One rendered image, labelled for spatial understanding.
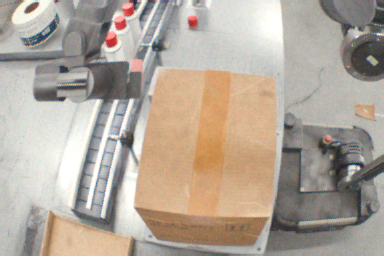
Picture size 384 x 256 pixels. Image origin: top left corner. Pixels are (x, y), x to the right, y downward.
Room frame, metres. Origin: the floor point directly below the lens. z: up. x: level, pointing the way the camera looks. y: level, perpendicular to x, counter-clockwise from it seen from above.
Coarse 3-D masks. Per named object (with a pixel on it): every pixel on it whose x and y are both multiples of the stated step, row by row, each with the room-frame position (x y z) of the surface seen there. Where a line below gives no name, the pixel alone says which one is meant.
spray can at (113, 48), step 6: (108, 36) 0.69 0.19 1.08; (114, 36) 0.68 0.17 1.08; (108, 42) 0.68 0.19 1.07; (114, 42) 0.68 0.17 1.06; (120, 42) 0.70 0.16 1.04; (108, 48) 0.68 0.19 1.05; (114, 48) 0.67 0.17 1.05; (120, 48) 0.68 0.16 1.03; (108, 54) 0.67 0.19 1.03; (114, 54) 0.67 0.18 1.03; (120, 54) 0.68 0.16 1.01; (108, 60) 0.67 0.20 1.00; (114, 60) 0.67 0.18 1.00; (120, 60) 0.67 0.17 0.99
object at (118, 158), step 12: (168, 12) 1.00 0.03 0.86; (144, 60) 0.76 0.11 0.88; (144, 72) 0.72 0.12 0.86; (144, 84) 0.70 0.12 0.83; (132, 108) 0.60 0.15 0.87; (132, 120) 0.58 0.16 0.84; (120, 132) 0.52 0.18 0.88; (120, 144) 0.49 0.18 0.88; (120, 156) 0.46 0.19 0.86; (120, 168) 0.44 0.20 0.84; (108, 180) 0.39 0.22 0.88; (108, 192) 0.35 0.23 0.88; (108, 204) 0.32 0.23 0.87; (84, 216) 0.29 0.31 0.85; (108, 216) 0.29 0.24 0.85
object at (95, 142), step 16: (144, 16) 0.98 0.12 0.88; (160, 16) 0.97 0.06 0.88; (144, 48) 0.81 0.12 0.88; (96, 128) 0.54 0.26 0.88; (112, 128) 0.54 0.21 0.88; (96, 144) 0.49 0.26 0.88; (112, 144) 0.49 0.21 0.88; (96, 160) 0.45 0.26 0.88; (112, 160) 0.45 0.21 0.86; (80, 192) 0.35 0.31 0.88; (96, 192) 0.35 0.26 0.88; (80, 208) 0.31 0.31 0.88; (96, 208) 0.31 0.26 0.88
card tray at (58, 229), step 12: (48, 216) 0.28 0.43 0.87; (60, 216) 0.30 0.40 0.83; (48, 228) 0.25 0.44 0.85; (60, 228) 0.26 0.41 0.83; (72, 228) 0.26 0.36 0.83; (84, 228) 0.26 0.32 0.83; (96, 228) 0.26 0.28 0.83; (48, 240) 0.21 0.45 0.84; (60, 240) 0.22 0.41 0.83; (72, 240) 0.22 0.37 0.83; (84, 240) 0.22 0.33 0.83; (96, 240) 0.23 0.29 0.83; (108, 240) 0.23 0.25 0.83; (120, 240) 0.23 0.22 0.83; (132, 240) 0.22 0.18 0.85; (48, 252) 0.18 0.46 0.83; (60, 252) 0.18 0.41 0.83; (72, 252) 0.18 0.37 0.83; (84, 252) 0.18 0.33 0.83; (96, 252) 0.19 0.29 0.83; (108, 252) 0.19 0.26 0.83; (120, 252) 0.19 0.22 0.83
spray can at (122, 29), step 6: (120, 18) 0.76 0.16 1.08; (120, 24) 0.74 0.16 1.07; (126, 24) 0.76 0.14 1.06; (114, 30) 0.75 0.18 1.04; (120, 30) 0.74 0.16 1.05; (126, 30) 0.74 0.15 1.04; (120, 36) 0.73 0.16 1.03; (126, 36) 0.74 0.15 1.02; (132, 36) 0.76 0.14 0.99; (126, 42) 0.74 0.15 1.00; (132, 42) 0.75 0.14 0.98; (126, 48) 0.73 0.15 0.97; (132, 48) 0.75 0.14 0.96; (126, 54) 0.73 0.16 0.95; (126, 60) 0.73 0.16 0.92
